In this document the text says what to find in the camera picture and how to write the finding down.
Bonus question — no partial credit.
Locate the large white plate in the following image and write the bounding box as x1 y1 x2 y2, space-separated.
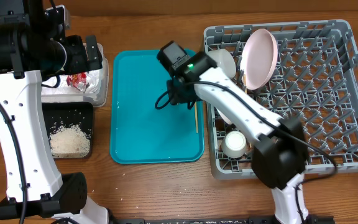
240 29 278 90

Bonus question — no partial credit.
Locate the white napkin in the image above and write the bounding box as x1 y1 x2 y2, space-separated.
42 70 104 95

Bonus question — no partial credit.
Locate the small pink plate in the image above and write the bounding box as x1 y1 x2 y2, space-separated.
217 110 232 125

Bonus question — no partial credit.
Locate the grey bowl with rice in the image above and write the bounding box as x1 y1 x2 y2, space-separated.
207 49 237 79

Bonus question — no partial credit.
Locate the clear plastic waste bin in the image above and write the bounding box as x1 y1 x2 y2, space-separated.
41 43 109 107

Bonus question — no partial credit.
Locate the black rectangular tray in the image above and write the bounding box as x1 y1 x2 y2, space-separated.
42 102 94 159

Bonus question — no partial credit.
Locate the grey dishwasher rack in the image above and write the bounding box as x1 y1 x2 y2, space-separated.
203 19 358 174

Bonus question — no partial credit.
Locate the red foil snack wrapper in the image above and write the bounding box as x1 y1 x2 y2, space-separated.
66 73 89 92

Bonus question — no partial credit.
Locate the pile of rice grains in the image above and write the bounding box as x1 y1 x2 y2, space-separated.
49 124 91 159

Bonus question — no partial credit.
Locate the teal plastic serving tray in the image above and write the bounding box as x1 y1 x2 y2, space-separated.
110 50 204 164

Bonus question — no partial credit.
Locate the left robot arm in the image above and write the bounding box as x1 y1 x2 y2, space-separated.
0 1 114 223

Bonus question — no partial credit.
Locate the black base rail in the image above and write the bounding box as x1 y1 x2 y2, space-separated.
107 213 335 224

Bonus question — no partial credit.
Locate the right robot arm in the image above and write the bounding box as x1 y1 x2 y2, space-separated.
157 41 309 223

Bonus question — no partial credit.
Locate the small white cup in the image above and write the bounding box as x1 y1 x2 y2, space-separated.
221 131 246 158

